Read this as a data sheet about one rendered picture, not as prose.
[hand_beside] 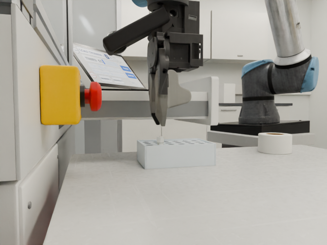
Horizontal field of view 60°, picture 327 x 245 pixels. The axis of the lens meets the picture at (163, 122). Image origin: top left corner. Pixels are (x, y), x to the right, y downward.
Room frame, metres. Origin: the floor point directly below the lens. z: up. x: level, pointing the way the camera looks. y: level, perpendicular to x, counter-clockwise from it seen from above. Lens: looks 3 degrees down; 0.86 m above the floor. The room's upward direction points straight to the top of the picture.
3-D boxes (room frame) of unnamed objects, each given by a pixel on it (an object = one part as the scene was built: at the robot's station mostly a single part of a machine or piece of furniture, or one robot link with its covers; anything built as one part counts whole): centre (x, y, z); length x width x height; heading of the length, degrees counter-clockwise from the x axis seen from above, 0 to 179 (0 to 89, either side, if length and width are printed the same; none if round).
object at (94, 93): (0.38, 0.10, 0.88); 0.04 x 0.03 x 0.04; 15
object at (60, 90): (0.37, 0.13, 0.88); 0.07 x 0.05 x 0.07; 15
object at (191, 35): (0.50, -0.02, 0.98); 0.09 x 0.08 x 0.12; 104
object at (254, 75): (1.09, -0.36, 0.96); 0.13 x 0.12 x 0.14; 49
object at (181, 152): (0.51, -0.02, 0.78); 0.12 x 0.08 x 0.04; 104
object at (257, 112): (1.09, -0.36, 0.85); 0.15 x 0.15 x 0.10
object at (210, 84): (0.77, -0.08, 0.87); 0.29 x 0.02 x 0.11; 15
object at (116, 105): (0.72, 0.12, 0.86); 0.40 x 0.26 x 0.06; 105
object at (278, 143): (0.63, -0.25, 0.78); 0.07 x 0.07 x 0.04
